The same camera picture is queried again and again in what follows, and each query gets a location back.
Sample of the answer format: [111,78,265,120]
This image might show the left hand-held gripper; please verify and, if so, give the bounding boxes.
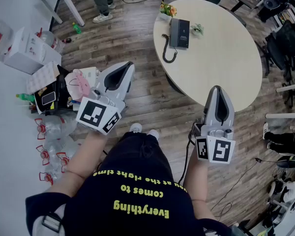
[76,61,135,135]

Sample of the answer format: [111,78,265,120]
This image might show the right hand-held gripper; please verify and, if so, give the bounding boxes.
[193,85,236,165]

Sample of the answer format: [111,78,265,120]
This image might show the person's right forearm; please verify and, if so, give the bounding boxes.
[183,151,221,218]

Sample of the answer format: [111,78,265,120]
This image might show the flat white box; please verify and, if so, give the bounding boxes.
[78,66,102,84]

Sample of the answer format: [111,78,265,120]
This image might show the pink paper bag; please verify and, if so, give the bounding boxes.
[64,68,92,101]

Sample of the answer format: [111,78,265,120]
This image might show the person's left white shoe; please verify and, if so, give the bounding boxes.
[129,122,144,134]

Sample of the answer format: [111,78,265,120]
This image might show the person's white shoe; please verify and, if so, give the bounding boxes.
[147,129,160,140]
[129,122,144,134]

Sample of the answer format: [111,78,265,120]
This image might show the black open box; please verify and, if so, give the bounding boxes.
[33,64,76,115]

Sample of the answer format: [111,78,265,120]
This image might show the person's right white shoe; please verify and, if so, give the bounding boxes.
[147,129,160,140]

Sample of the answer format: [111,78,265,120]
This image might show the black smartphone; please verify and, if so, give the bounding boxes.
[41,91,56,106]

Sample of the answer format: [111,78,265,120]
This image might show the pale patterned board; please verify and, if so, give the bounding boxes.
[26,60,60,96]

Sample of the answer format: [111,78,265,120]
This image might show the person's dark trousers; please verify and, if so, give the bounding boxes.
[98,131,172,181]

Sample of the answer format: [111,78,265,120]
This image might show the clear water jug red label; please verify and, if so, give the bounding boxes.
[35,28,65,54]
[0,11,15,59]

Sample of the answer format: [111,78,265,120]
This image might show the orange flower pot plant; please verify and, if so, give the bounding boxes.
[159,1,177,22]

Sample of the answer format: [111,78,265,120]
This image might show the small green potted plant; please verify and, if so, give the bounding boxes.
[190,23,205,36]

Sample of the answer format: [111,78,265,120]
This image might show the green drink bottle yellow cap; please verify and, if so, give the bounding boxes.
[15,93,37,103]

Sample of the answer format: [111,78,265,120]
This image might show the black mesh office chair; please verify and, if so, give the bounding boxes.
[265,20,295,85]

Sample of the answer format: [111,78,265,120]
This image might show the white carton box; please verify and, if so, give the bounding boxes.
[3,27,62,75]

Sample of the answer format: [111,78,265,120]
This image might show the grey pod backpack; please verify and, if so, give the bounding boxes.
[257,0,295,22]

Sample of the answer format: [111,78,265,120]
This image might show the person's dark printed shirt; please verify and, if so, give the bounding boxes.
[25,165,233,236]

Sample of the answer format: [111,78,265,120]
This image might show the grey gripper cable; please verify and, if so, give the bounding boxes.
[178,123,200,184]

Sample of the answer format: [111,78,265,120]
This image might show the thin black floor cable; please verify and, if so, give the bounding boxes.
[209,157,279,219]

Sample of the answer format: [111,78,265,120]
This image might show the grey shoulder strap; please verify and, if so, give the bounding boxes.
[27,203,66,236]

